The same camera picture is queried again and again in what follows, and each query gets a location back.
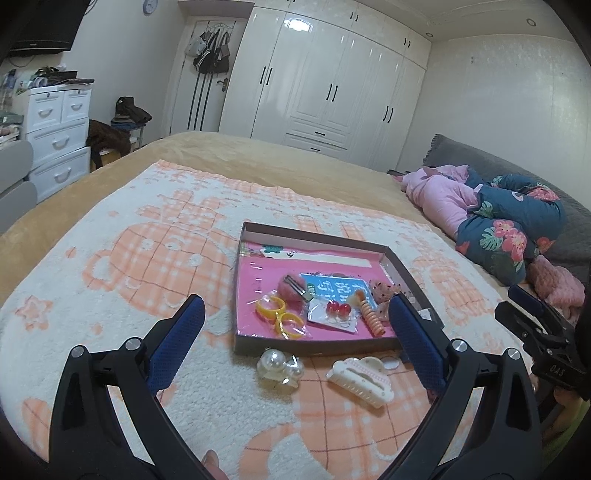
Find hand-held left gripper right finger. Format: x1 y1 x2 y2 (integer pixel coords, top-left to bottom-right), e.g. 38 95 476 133
383 292 544 480

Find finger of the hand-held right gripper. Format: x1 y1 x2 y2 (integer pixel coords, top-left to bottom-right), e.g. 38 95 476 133
493 302 576 366
507 284 579 326

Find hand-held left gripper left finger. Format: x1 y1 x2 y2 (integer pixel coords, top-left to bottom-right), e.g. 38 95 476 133
48 294 206 480

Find coil hair tie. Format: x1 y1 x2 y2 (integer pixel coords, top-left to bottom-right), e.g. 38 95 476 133
354 295 384 339

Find polka dot bow hair clip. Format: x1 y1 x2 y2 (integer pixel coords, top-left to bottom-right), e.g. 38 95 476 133
369 279 407 308

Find white claw hair clip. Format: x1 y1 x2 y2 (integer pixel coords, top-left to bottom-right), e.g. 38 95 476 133
326 356 394 409

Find red bead hair tie packet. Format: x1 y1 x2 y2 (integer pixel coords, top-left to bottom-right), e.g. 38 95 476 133
307 297 363 334

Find brown box with pink lining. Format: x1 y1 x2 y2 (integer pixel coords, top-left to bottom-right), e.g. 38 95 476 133
232 221 446 357

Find yellow bangles packet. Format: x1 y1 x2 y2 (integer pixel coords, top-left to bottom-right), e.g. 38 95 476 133
255 295 308 342

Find pink pom hair clip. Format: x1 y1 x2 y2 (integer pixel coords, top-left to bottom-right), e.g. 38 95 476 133
276 274 311 306

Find person's left hand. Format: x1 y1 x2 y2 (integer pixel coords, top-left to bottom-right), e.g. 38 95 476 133
201 451 228 480

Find pink knit throw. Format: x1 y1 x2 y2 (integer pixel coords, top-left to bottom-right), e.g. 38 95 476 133
528 256 587 320

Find blue floral quilt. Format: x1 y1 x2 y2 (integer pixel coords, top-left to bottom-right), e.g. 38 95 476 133
455 172 568 287

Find peach and white fleece blanket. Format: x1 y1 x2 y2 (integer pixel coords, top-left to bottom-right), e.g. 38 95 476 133
0 159 533 480

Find blue booklet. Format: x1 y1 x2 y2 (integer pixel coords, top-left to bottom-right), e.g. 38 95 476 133
298 272 370 302

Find pink padded garment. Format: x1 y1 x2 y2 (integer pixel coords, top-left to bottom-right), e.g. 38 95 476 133
400 164 484 239

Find tan bed cover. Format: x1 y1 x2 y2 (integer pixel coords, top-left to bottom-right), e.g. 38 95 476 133
0 131 591 352

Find grey panel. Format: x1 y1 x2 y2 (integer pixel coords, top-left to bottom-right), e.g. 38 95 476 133
0 140 38 232

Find dark clothes pile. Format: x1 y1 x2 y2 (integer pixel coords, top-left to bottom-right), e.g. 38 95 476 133
111 96 153 128

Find white plastic drawer cabinet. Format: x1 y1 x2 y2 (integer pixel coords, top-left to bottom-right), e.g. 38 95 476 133
25 83 92 191

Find white room door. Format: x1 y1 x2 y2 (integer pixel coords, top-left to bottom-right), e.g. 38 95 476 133
165 16 242 138

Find white glossy wardrobe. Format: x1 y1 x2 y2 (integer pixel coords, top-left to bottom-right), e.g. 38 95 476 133
219 0 433 170

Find clutter on cabinet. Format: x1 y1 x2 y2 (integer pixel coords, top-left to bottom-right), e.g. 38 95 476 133
27 66 96 89

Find hanging dark bags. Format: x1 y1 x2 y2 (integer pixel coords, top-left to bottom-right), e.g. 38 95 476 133
187 28 232 75

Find black wall television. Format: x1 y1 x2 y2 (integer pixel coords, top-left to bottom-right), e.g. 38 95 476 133
0 0 89 55

